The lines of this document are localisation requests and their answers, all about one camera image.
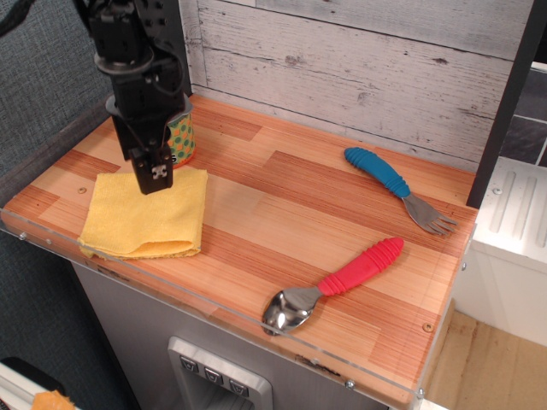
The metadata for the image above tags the dark right frame post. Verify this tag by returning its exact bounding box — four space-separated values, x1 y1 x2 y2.
467 0 546 209

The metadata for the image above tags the yellow dish towel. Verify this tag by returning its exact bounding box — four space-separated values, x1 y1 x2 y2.
78 168 208 260

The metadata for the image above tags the grey toy fridge cabinet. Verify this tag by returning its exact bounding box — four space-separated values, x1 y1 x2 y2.
74 265 385 409

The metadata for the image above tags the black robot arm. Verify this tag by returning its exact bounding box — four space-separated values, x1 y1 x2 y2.
75 1 190 194

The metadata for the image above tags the red handled toy spoon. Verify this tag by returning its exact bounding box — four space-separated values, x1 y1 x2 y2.
262 237 404 336

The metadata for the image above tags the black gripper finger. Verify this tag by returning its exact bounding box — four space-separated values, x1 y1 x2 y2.
129 148 150 195
144 145 173 193

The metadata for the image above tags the orange object bottom left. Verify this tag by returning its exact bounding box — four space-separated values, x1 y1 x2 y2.
31 390 76 410

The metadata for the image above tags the dark frame post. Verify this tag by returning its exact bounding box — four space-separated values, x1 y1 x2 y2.
467 0 546 209
163 0 191 97

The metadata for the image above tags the white toy sink unit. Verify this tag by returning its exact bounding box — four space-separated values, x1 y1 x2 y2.
450 61 547 348

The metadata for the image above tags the blue handled toy fork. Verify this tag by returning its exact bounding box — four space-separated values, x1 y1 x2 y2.
344 147 457 236

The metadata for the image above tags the peas and carrots toy can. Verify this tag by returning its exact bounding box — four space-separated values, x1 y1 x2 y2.
168 95 196 168

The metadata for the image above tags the dark left frame post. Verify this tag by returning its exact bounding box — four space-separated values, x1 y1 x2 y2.
163 0 191 97

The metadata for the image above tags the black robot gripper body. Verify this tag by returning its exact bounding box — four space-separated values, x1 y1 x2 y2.
104 50 185 165

